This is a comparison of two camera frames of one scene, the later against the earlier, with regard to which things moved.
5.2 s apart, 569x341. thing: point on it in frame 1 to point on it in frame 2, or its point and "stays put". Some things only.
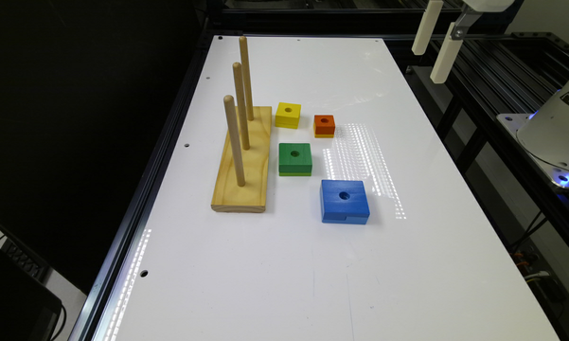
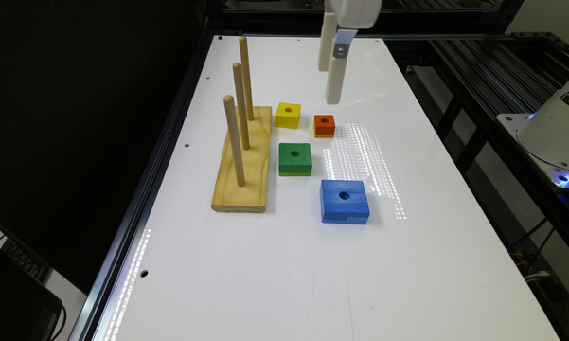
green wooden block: (294, 159) stays put
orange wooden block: (325, 124) stays put
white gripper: (451, 46) to (355, 14)
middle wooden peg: (239, 82) stays put
